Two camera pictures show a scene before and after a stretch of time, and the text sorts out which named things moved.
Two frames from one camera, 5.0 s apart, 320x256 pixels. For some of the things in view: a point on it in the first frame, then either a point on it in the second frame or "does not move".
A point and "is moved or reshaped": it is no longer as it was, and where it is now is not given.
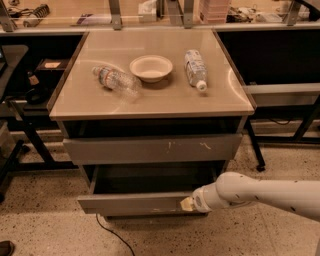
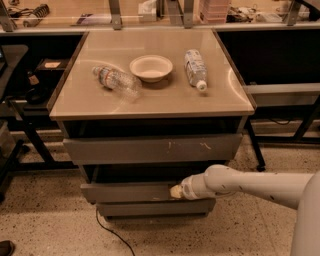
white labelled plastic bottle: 195,69 does not move
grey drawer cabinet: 150,116 does not move
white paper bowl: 151,68 does not move
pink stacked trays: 214,12 does not move
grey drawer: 133,190 is moved or reshaped
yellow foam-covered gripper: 199,201 to 187,191
